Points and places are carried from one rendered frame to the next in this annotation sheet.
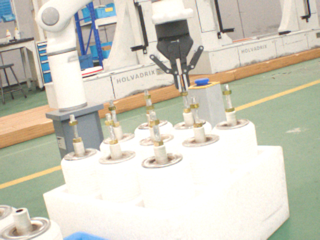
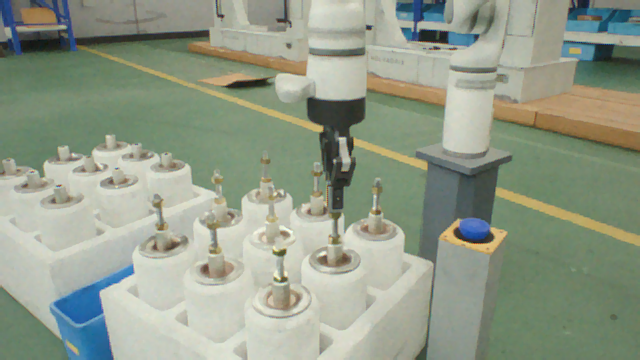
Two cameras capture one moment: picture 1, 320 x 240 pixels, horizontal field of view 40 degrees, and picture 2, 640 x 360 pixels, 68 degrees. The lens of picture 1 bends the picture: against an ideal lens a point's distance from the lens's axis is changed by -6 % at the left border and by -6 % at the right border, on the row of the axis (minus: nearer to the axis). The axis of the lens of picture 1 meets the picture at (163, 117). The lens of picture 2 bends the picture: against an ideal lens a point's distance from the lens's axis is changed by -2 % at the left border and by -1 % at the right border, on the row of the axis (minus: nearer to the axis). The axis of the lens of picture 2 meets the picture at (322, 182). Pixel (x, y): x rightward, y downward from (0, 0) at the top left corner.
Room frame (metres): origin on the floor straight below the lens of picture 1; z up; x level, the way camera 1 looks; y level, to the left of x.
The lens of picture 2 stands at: (0.95, -0.66, 0.61)
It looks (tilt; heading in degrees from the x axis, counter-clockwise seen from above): 22 degrees down; 83
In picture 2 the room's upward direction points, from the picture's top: straight up
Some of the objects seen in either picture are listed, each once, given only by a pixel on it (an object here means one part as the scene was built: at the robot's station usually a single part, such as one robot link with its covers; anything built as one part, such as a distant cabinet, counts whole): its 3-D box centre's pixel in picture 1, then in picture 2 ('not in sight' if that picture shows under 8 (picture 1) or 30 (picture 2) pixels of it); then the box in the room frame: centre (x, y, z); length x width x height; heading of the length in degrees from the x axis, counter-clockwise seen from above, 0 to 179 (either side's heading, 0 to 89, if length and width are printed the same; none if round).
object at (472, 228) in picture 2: (202, 82); (474, 230); (1.22, -0.12, 0.32); 0.04 x 0.04 x 0.02
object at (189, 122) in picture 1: (188, 119); (334, 252); (1.04, -0.06, 0.26); 0.02 x 0.02 x 0.03
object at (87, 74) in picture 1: (81, 73); not in sight; (3.20, 0.51, 0.29); 0.30 x 0.30 x 0.06
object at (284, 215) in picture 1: (170, 208); (276, 320); (0.96, 0.02, 0.09); 0.39 x 0.39 x 0.18; 47
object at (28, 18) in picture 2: not in sight; (39, 17); (-1.55, 5.41, 0.36); 0.31 x 0.25 x 0.20; 31
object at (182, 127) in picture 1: (189, 125); (334, 260); (1.04, -0.06, 0.25); 0.08 x 0.08 x 0.01
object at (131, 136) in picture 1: (118, 139); (317, 211); (1.04, 0.11, 0.25); 0.08 x 0.08 x 0.01
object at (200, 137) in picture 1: (199, 134); (216, 262); (0.88, -0.06, 0.26); 0.02 x 0.02 x 0.03
